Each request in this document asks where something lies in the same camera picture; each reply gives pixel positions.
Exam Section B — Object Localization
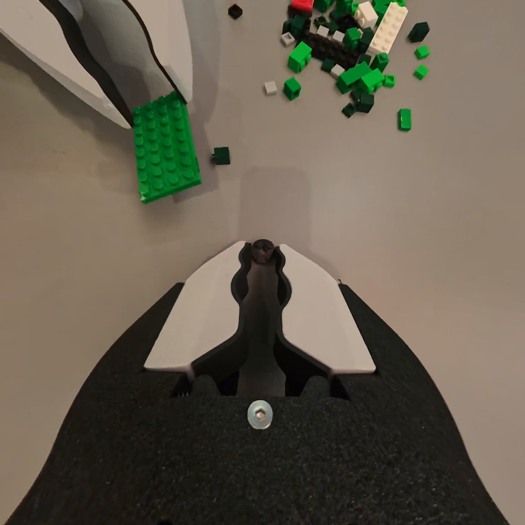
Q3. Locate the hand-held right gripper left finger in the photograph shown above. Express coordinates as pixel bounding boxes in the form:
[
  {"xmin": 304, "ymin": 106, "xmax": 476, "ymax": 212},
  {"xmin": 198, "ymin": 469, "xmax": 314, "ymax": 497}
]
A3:
[{"xmin": 144, "ymin": 241, "xmax": 252, "ymax": 384}]

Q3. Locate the pile of lego bricks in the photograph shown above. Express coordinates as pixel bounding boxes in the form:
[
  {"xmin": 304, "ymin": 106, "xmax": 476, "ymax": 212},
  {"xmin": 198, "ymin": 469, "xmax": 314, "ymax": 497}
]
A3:
[{"xmin": 281, "ymin": 0, "xmax": 411, "ymax": 119}]

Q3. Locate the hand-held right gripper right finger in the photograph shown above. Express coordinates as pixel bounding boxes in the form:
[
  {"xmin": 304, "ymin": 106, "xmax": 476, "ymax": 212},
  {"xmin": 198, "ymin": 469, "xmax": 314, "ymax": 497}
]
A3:
[{"xmin": 274, "ymin": 244, "xmax": 377, "ymax": 384}]

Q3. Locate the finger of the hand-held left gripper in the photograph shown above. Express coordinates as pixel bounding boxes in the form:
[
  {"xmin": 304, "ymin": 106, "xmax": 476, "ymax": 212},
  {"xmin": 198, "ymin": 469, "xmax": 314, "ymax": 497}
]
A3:
[
  {"xmin": 0, "ymin": 0, "xmax": 134, "ymax": 130},
  {"xmin": 122, "ymin": 0, "xmax": 193, "ymax": 104}
]

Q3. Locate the white long lego brick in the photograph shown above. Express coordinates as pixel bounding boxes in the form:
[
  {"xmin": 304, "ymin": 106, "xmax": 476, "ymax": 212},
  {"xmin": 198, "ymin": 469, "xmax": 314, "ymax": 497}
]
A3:
[{"xmin": 365, "ymin": 2, "xmax": 409, "ymax": 56}]

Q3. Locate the black round lego piece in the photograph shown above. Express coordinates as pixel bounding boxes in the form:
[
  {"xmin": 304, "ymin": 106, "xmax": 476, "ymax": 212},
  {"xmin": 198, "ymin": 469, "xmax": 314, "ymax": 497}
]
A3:
[{"xmin": 251, "ymin": 239, "xmax": 276, "ymax": 263}]

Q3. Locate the green lego baseplate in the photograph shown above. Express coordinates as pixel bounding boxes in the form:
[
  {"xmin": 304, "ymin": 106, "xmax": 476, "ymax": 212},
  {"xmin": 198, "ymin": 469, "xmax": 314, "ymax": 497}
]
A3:
[{"xmin": 131, "ymin": 91, "xmax": 202, "ymax": 205}]

